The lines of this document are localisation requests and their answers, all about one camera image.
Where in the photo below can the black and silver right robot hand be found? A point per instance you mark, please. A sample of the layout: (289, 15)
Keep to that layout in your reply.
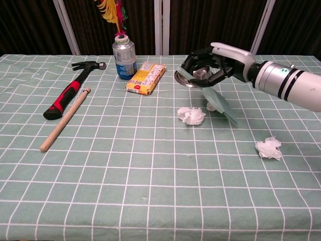
(233, 60)

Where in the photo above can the light green plastic dustpan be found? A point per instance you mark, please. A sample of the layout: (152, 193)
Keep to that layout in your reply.
(215, 99)

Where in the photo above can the light green hand brush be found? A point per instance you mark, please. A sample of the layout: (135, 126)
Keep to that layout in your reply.
(231, 118)

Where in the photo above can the white and silver right robot arm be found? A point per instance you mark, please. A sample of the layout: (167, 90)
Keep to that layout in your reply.
(288, 80)

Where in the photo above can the stainless steel bowl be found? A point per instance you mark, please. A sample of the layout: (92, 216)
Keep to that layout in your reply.
(181, 80)

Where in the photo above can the white tissue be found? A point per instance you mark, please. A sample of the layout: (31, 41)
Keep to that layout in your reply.
(268, 150)
(191, 115)

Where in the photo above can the yellow biscuit pack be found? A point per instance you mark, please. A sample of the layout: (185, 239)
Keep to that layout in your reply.
(145, 79)

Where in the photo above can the blue and silver drink can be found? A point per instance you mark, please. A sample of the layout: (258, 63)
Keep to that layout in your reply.
(124, 62)

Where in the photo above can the colourful feather shuttlecock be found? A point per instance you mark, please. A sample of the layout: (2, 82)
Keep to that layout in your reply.
(113, 12)

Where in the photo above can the green checked tablecloth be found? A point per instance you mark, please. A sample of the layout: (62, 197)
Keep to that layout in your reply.
(150, 175)

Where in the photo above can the red and black claw hammer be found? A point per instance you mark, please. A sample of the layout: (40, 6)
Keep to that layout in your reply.
(69, 91)

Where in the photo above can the wooden stick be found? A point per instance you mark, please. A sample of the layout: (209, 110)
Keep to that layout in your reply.
(64, 120)

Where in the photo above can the dark pleated curtain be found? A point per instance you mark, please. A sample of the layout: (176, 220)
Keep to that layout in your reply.
(30, 25)

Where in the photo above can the slanted white frame post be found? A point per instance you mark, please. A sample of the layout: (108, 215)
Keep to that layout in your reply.
(262, 27)
(66, 27)

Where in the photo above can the upright white frame post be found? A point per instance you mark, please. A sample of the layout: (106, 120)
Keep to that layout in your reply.
(161, 27)

